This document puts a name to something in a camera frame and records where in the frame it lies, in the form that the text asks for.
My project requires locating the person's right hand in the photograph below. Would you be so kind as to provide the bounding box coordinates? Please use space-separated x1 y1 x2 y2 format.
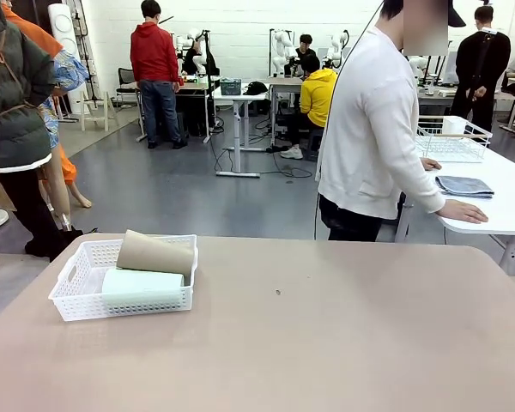
437 199 489 225

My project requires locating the blue cloth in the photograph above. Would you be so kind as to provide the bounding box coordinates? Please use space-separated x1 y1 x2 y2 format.
435 174 495 200

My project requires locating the brown cup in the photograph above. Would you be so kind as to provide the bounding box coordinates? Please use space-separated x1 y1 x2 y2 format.
115 229 197 276

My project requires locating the light green cup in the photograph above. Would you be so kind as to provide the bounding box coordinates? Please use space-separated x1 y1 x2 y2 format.
101 268 185 308

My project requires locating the white perforated plastic basket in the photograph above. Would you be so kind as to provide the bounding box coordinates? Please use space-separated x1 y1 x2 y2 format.
48 233 198 323

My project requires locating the person's right forearm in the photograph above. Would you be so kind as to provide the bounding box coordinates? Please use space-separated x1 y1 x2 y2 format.
407 165 450 215

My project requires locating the white side table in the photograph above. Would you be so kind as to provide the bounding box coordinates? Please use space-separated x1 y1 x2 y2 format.
394 115 515 276

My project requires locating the white container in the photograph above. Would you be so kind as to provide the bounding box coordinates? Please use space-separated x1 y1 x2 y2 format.
441 116 469 136

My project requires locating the person in white sweater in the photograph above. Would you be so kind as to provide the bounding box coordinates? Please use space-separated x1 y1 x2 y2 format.
316 0 490 242

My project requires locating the person in yellow hoodie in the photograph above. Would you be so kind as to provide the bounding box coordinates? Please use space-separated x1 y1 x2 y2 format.
281 51 339 160

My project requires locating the black overhead lamp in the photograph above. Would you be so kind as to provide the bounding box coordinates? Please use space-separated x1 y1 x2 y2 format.
447 0 467 27

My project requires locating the brown top desk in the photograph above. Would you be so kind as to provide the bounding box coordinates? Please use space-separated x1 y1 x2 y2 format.
267 75 305 148

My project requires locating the seated person in dark top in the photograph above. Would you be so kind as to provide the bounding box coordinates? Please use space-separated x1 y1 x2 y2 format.
282 33 319 78

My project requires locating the black cap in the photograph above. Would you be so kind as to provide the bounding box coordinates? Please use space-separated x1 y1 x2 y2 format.
242 80 270 96

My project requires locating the white height-adjustable desk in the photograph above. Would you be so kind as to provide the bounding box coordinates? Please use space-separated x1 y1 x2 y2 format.
212 83 270 178

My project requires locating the green plastic crate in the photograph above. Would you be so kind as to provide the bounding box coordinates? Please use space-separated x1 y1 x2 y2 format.
219 77 243 97

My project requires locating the wooden top desk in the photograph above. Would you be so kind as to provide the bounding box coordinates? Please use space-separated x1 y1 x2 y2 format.
122 78 215 143

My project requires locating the person in black clothes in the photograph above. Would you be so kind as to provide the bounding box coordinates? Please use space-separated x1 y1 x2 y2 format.
181 40 219 79

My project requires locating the person in red hoodie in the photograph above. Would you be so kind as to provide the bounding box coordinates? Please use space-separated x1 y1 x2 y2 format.
130 0 185 150

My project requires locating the black office chair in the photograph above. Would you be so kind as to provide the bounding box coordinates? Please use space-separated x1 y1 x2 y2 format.
114 67 141 105

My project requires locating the white step stool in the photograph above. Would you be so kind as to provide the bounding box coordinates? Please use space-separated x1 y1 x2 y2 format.
79 88 113 132

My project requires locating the tall white tower fan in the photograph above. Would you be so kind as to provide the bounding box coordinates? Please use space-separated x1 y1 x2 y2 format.
46 2 89 115

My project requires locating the figure in orange clothes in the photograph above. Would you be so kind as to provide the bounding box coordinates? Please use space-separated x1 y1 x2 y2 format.
0 0 94 221

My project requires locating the person in green jacket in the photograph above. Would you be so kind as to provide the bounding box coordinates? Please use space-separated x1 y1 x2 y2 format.
0 0 85 261

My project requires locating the white wire dish rack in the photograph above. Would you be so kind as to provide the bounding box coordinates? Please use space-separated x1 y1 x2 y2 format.
415 114 494 164

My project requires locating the person in black with lanyard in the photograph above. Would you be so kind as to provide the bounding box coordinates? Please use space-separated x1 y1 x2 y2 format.
449 4 512 135

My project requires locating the thin black hanging cable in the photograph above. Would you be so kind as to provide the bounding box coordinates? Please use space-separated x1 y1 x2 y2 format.
312 0 387 239

